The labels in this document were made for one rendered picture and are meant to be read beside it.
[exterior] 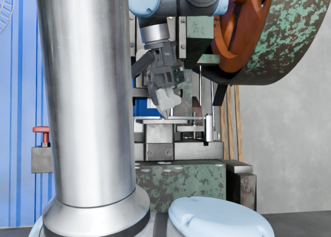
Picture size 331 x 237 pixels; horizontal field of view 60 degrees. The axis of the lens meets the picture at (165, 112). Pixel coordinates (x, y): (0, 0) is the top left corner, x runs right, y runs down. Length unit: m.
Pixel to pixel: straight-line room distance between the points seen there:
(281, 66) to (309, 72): 1.72
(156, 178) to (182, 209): 0.54
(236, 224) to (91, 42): 0.22
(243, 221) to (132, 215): 0.11
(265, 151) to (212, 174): 1.67
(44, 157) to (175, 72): 0.42
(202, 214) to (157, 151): 0.61
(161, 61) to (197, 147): 0.34
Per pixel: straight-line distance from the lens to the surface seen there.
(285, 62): 1.05
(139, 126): 1.03
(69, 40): 0.26
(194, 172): 0.88
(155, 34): 0.75
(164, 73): 0.74
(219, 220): 0.32
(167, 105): 0.78
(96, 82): 0.26
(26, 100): 2.30
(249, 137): 2.47
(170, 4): 0.65
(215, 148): 0.99
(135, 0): 0.64
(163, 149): 0.91
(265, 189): 2.59
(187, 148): 0.96
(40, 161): 0.85
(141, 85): 1.00
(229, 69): 1.25
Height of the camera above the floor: 0.78
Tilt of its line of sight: 1 degrees up
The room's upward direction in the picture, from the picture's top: straight up
